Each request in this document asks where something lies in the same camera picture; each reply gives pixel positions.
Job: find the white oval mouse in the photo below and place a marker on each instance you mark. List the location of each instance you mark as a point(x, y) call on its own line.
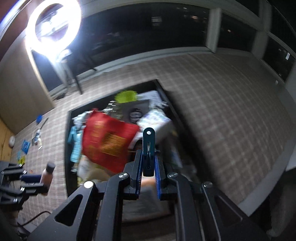
point(12, 141)

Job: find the blue wet wipes pack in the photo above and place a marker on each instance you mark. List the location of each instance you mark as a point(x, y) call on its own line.
point(25, 146)

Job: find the light blue folded towel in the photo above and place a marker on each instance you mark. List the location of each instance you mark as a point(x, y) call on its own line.
point(75, 138)

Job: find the red shopping bag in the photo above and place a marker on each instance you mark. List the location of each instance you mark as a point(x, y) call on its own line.
point(105, 141)

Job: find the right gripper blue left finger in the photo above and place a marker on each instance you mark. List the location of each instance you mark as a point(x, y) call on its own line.
point(138, 180)

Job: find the cream cosmetic tube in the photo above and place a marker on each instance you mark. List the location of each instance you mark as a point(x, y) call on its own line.
point(39, 143)

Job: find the white patterned tissue pack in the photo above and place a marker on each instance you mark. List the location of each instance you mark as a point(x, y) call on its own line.
point(157, 120)

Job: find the large cardboard panel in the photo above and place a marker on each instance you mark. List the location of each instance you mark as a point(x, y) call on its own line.
point(24, 95)

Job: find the wooden board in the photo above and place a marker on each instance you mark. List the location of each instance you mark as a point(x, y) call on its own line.
point(5, 149)

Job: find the black tripod stand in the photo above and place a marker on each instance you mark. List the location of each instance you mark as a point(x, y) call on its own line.
point(76, 63)

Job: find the yellow green small packet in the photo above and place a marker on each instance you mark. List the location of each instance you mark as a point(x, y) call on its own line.
point(22, 160)

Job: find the blue round lid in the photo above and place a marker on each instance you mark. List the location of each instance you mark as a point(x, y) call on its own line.
point(39, 119)

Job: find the lime green brush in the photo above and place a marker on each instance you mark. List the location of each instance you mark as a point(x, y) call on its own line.
point(126, 96)

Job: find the blue transparent spray bottle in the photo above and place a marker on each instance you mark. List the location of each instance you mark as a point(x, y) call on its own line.
point(36, 136)

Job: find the black storage tray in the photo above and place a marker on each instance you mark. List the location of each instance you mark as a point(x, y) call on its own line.
point(179, 148)

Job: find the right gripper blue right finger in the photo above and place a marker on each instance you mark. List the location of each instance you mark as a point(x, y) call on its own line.
point(159, 176)

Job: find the ring light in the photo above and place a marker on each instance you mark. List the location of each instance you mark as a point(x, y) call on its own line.
point(53, 26)

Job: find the pink lotion bottle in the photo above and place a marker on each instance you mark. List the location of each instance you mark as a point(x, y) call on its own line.
point(47, 177)

